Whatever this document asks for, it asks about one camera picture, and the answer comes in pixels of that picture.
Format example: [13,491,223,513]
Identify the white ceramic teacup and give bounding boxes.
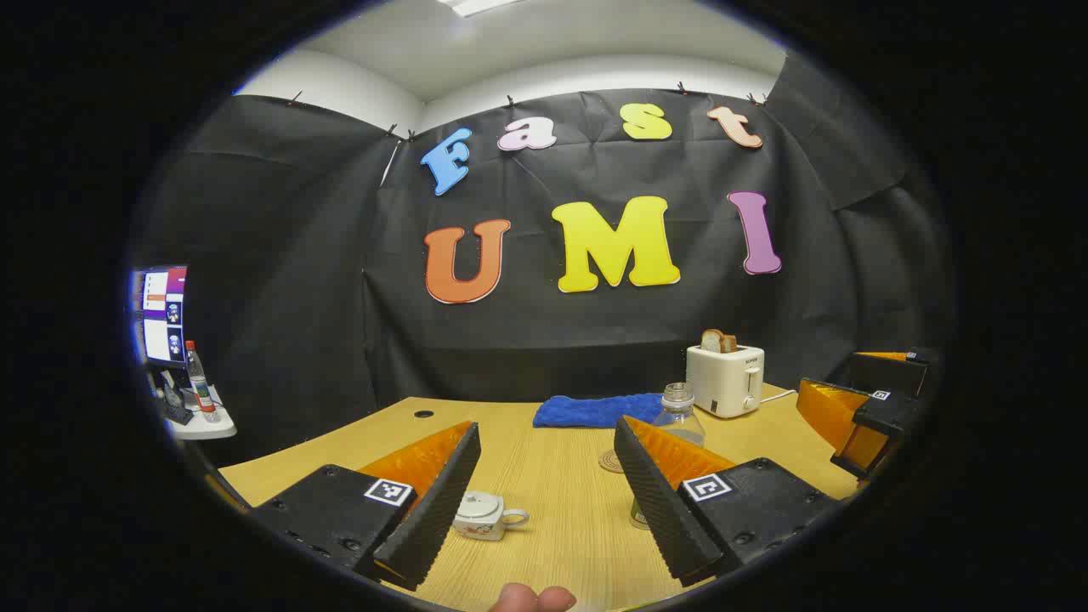
[453,491,530,541]

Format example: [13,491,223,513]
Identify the green label water bottle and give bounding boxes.
[629,382,706,530]

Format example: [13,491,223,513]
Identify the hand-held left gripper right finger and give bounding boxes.
[614,415,842,587]

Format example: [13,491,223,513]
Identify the black backdrop cloth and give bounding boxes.
[136,55,946,468]

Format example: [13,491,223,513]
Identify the red label plastic bottle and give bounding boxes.
[185,341,222,423]

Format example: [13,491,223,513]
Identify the blue towel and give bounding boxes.
[533,393,666,429]

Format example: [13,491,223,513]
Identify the computer monitor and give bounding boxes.
[132,265,188,368]

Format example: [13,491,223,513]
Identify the ceiling light panel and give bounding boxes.
[438,0,521,18]

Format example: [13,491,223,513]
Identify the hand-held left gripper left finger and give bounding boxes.
[252,421,482,592]

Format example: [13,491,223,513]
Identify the white side table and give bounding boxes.
[157,387,238,440]

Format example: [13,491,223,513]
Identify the white toaster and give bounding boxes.
[686,344,765,419]

